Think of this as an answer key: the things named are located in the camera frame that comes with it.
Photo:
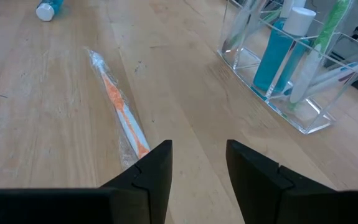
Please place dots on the orange toothbrush in clear wrap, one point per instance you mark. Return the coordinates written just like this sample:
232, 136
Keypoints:
116, 99

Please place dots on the blue toothbrush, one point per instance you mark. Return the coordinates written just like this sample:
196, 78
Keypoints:
344, 69

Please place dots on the clear plastic bag with toothbrushes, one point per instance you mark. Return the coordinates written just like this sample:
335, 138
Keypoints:
247, 59

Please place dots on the teal toothpaste tube white cap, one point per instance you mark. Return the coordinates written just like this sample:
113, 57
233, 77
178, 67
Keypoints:
272, 56
46, 11
295, 59

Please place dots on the green toothbrush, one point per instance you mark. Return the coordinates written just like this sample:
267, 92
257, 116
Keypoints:
241, 25
329, 28

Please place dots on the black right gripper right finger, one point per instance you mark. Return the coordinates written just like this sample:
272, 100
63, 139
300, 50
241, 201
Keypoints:
253, 186

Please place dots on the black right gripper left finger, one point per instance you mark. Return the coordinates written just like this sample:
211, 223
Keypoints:
150, 186

